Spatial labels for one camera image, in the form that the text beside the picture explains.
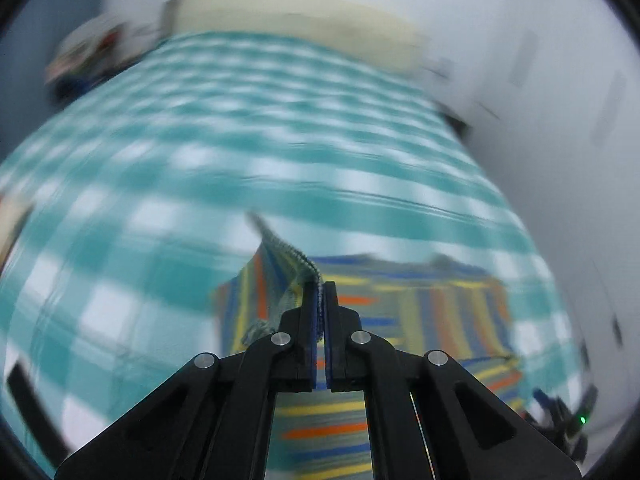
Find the teal white checked blanket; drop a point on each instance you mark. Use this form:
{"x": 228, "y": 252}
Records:
{"x": 150, "y": 160}

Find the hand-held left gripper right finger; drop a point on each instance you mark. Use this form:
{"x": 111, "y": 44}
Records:
{"x": 331, "y": 331}

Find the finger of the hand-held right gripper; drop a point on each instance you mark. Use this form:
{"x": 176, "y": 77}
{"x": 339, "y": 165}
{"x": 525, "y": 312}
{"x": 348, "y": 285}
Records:
{"x": 546, "y": 405}

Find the cream padded headboard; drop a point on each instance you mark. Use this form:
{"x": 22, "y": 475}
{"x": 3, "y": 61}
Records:
{"x": 300, "y": 15}

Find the dark wooden nightstand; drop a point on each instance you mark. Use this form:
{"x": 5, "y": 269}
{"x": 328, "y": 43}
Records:
{"x": 457, "y": 122}

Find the multicolour striped knit garment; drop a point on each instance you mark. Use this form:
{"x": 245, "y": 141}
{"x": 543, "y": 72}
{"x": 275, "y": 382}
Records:
{"x": 440, "y": 310}

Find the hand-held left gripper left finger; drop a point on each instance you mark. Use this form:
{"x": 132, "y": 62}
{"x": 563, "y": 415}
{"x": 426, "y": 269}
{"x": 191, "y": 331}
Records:
{"x": 313, "y": 321}

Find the red cream black folded cloth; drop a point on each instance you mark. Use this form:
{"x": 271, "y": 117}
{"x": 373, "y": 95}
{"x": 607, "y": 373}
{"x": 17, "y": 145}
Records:
{"x": 12, "y": 230}

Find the pile of bedside clutter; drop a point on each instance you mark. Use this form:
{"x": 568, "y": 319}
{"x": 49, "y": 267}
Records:
{"x": 95, "y": 50}

